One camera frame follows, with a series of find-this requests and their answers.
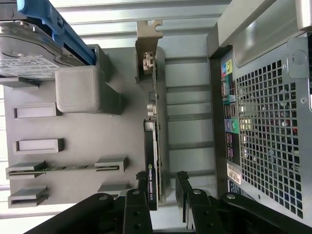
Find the green RAM stick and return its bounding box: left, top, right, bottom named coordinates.
left=8, top=161, right=119, bottom=176

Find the open grey PC case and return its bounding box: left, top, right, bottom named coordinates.
left=206, top=0, right=312, bottom=220

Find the silver hard disk drive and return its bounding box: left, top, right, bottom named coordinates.
left=0, top=20, right=74, bottom=81

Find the grey plastic parts rack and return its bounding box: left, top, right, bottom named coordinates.
left=3, top=43, right=169, bottom=210

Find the blue disk caddy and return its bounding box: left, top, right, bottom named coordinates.
left=17, top=0, right=96, bottom=66

